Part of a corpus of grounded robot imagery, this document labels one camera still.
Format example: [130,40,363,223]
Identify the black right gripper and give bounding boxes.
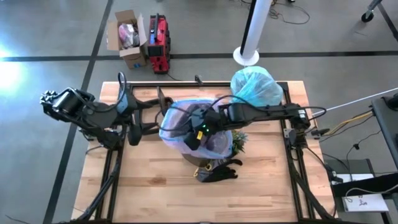
[183,107,225,152]

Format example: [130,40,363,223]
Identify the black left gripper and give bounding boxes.
[119,92,164,136]

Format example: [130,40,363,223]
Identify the pink plastic bag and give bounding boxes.
[158,98,234,161]

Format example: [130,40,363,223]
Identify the black trash bin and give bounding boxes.
[182,152,215,168]

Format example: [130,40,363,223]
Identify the blue trash bag liner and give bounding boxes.
[229,65,284,108]

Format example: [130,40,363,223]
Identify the pink bag in box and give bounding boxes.
[117,23,140,50]

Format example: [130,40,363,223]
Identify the green artificial succulent plant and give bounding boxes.
[231,129,249,156]

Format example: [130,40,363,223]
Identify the open cardboard box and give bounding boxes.
[105,9,148,70]

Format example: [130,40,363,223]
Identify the red tool case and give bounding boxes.
[146,12,172,75]

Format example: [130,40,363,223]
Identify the white pole with round base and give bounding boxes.
[232,0,273,67]

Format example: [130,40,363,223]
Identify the black side desk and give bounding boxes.
[329,93,398,224]

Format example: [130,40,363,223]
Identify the white paper sheet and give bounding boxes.
[341,193,389,213]

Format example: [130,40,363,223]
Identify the black caster wheel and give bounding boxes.
[360,0,384,23]

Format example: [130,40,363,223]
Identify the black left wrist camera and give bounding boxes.
[127,123,143,147]

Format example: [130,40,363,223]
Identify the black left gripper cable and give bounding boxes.
[67,71,127,113]

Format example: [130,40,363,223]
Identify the tangled floor cables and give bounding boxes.
[267,0,312,25]

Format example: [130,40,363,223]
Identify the yellow cable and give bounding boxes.
[323,110,374,136]

